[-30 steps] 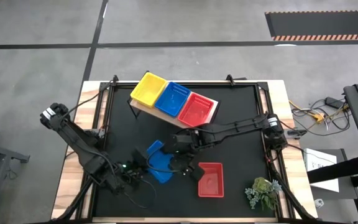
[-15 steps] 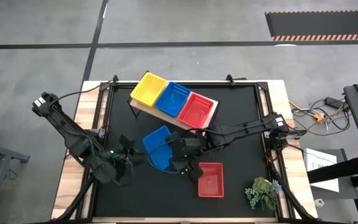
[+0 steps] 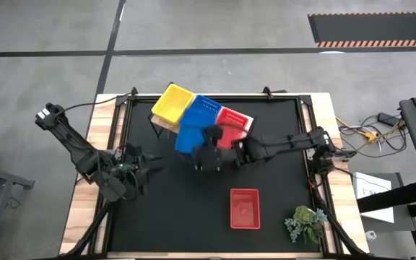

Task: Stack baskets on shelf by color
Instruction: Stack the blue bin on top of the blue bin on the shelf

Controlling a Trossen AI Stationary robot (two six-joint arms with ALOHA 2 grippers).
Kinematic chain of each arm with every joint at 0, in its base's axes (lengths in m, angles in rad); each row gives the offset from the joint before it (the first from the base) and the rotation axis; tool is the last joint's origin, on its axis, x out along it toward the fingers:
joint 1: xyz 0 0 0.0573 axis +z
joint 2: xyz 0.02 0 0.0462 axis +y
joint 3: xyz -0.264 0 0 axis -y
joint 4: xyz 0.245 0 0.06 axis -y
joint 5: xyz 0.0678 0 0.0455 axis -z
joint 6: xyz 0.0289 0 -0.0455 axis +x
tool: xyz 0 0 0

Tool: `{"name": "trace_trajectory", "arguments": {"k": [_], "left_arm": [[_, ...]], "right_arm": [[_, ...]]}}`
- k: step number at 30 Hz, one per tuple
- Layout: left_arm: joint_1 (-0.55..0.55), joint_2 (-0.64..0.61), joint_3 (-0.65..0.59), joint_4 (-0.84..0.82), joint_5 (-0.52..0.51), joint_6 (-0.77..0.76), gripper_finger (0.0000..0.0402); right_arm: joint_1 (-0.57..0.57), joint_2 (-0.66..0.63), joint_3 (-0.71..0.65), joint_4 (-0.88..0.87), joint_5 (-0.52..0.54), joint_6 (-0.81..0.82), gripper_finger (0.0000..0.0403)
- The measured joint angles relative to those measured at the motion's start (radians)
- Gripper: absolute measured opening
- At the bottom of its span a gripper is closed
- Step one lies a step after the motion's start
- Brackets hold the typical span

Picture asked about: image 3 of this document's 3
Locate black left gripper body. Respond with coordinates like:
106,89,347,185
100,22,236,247
123,143,150,187

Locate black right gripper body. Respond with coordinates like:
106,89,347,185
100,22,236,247
207,144,243,173

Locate red plastic basket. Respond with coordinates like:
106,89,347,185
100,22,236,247
213,106,251,150
229,188,261,230

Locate yellow plastic basket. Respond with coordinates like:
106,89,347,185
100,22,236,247
151,83,196,126

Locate black table mat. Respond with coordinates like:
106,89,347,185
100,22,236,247
106,97,321,254

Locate artificial green plant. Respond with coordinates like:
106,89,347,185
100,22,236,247
284,205,328,246

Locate yellow power plug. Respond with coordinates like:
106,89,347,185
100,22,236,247
361,130,378,144

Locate white cardboard box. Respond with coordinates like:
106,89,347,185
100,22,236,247
352,171,395,224

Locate black power adapter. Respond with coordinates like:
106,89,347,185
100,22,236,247
376,112,399,126

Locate black hazard-striped floor mat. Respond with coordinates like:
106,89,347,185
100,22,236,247
307,12,416,48

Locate wooden shelf with black frame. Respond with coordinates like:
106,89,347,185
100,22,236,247
148,81,258,152

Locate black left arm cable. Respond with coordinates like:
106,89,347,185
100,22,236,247
54,94,133,116

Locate black metal table frame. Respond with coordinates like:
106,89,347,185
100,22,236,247
59,86,375,260

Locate tangled black floor cables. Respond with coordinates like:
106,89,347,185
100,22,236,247
337,115,411,160

